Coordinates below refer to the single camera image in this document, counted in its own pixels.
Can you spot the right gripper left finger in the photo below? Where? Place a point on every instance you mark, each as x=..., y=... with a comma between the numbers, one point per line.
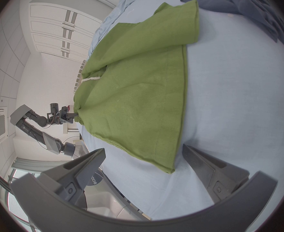
x=72, y=177

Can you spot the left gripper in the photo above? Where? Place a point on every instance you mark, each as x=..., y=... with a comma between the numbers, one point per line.
x=68, y=118

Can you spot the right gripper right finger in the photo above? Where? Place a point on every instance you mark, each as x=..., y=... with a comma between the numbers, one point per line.
x=212, y=175

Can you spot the green shorts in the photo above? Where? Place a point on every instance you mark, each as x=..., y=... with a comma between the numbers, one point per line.
x=132, y=93

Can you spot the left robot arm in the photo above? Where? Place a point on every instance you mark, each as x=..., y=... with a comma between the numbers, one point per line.
x=28, y=129

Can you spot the round woven basket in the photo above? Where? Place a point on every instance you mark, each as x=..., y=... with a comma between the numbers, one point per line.
x=80, y=76

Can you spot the dark blue garment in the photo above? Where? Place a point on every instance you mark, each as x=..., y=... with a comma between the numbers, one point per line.
x=228, y=1

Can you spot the window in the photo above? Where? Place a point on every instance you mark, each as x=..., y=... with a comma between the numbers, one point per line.
x=14, y=202

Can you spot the white ceiling air conditioner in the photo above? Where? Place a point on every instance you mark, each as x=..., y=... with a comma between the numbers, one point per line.
x=0, y=124

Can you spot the white wardrobe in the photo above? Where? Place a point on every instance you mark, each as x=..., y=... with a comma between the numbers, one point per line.
x=52, y=32

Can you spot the pale blue quilt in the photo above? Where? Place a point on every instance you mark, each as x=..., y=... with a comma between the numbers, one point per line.
x=113, y=18

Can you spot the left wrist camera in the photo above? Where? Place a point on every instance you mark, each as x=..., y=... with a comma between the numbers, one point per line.
x=64, y=110

